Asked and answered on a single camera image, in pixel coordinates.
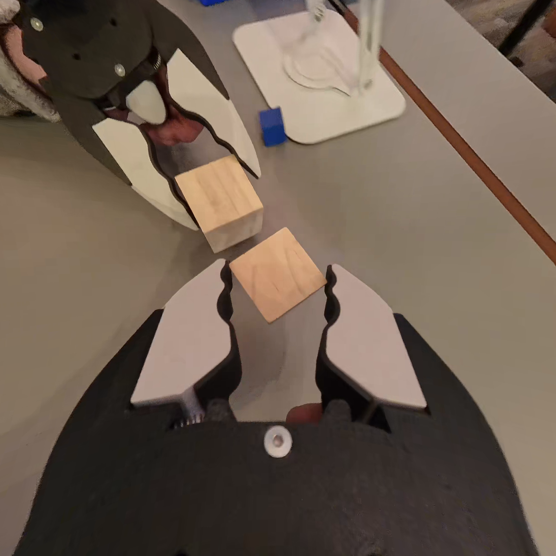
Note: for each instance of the large plain wooden cube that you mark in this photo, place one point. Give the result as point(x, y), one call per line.
point(221, 200)

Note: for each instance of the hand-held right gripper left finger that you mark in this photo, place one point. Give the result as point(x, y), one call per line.
point(186, 347)

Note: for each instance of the blue plastic bin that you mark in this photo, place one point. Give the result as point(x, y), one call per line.
point(213, 2)

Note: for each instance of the medium plain wooden cube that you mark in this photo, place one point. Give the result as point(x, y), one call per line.
point(278, 273)

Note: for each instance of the person's left hand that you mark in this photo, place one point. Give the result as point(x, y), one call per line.
point(178, 130)

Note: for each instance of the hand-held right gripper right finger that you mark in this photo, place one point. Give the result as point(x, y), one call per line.
point(369, 352)

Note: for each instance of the small blue wooden cube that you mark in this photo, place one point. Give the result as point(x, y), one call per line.
point(272, 126)

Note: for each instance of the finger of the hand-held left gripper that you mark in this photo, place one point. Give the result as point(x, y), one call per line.
point(217, 117)
point(130, 160)

